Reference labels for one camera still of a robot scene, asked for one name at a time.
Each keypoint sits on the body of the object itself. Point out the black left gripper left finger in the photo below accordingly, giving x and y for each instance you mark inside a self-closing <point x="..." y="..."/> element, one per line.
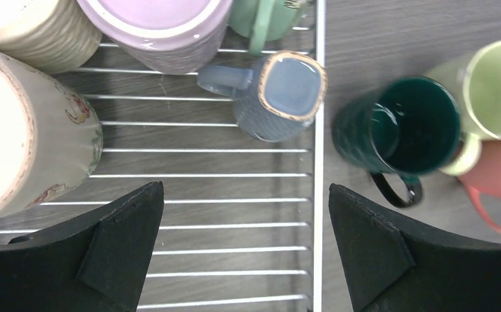
<point x="96" y="261"/>

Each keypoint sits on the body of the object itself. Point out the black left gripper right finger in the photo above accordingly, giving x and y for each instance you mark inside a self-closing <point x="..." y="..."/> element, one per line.
<point x="392" y="262"/>

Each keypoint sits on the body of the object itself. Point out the dark teal mug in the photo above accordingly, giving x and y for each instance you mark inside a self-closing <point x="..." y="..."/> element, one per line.
<point x="398" y="133"/>

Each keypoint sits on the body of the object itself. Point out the cream mug front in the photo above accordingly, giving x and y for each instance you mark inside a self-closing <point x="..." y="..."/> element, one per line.
<point x="51" y="139"/>

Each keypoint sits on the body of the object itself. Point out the cream mug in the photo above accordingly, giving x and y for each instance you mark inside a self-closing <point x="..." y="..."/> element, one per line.
<point x="51" y="139"/>
<point x="52" y="36"/>

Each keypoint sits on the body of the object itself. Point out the small blue grey cup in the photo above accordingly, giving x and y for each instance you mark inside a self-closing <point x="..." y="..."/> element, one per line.
<point x="275" y="99"/>

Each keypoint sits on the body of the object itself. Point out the light green mug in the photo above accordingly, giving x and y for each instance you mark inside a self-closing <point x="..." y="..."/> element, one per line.
<point x="474" y="80"/>

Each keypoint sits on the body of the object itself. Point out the cream mug back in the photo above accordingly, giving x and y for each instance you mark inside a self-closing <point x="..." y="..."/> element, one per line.
<point x="52" y="36"/>

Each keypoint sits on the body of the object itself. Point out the mauve pink mug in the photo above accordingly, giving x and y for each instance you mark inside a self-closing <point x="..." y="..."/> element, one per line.
<point x="172" y="37"/>

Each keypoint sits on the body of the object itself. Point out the small sage green cup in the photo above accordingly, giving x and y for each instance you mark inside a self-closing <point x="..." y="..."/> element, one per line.
<point x="265" y="20"/>

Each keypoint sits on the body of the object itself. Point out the metal wire dish rack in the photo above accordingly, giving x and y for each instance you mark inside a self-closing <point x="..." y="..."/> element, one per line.
<point x="241" y="225"/>

